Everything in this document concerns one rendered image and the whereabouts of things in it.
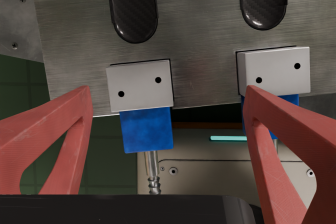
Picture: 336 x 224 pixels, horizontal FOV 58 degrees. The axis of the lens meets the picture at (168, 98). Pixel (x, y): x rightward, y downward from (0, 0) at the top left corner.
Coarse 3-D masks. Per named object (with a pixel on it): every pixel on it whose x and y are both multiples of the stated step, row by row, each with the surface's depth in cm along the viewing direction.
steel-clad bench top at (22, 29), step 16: (0, 0) 31; (16, 0) 31; (32, 0) 31; (0, 16) 31; (16, 16) 31; (32, 16) 31; (0, 32) 31; (16, 32) 31; (32, 32) 31; (0, 48) 31; (16, 48) 31; (32, 48) 31; (304, 96) 32; (320, 96) 32; (320, 112) 32
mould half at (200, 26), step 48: (48, 0) 25; (96, 0) 25; (192, 0) 25; (288, 0) 25; (48, 48) 26; (96, 48) 26; (144, 48) 26; (192, 48) 26; (240, 48) 26; (96, 96) 27; (192, 96) 27; (240, 96) 27
